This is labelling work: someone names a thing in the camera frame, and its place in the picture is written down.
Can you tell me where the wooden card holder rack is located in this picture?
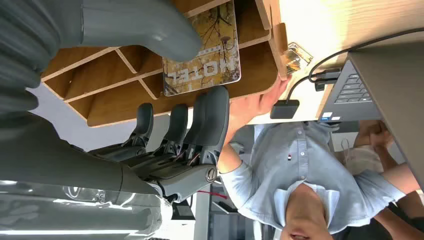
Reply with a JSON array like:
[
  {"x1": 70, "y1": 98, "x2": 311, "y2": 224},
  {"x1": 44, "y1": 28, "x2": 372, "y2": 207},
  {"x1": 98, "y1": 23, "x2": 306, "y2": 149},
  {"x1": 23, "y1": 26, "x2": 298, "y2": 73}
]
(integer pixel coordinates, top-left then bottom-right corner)
[{"x1": 41, "y1": 0, "x2": 290, "y2": 129}]

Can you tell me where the yellow hotel key card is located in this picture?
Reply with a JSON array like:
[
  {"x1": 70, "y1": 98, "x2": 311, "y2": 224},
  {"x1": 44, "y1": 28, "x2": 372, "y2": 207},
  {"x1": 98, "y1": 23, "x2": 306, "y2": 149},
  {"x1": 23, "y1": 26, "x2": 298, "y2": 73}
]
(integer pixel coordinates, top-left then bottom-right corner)
[{"x1": 161, "y1": 0, "x2": 242, "y2": 98}]

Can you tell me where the person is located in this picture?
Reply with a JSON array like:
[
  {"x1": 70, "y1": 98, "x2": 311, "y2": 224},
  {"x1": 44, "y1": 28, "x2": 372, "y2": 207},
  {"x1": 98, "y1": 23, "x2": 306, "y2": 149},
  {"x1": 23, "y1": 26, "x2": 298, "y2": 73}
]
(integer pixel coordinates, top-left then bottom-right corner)
[{"x1": 216, "y1": 74, "x2": 424, "y2": 240}]

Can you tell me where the ribbed grey right arm sleeve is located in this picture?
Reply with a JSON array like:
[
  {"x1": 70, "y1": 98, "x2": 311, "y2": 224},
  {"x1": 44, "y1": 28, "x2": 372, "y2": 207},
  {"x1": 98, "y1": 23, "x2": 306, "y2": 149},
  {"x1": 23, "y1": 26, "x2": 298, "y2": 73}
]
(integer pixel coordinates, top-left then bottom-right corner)
[{"x1": 0, "y1": 0, "x2": 84, "y2": 115}]

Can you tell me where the grey background furniture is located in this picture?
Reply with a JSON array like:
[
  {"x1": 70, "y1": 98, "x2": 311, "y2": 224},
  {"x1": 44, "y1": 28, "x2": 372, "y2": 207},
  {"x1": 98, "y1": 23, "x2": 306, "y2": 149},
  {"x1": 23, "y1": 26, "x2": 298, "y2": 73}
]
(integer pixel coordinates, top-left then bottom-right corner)
[{"x1": 193, "y1": 180, "x2": 256, "y2": 240}]

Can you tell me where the black usb hub box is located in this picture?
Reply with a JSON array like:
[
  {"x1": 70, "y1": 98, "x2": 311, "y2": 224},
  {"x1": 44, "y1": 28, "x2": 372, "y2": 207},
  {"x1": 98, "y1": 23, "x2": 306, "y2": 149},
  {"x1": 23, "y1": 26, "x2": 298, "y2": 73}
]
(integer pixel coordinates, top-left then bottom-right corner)
[{"x1": 269, "y1": 99, "x2": 301, "y2": 120}]

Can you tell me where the grey laptop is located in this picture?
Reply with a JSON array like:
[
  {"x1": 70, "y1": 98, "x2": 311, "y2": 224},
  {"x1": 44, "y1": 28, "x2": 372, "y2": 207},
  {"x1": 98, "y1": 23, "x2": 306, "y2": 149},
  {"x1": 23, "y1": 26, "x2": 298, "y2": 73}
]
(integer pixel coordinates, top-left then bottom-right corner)
[{"x1": 317, "y1": 31, "x2": 424, "y2": 190}]

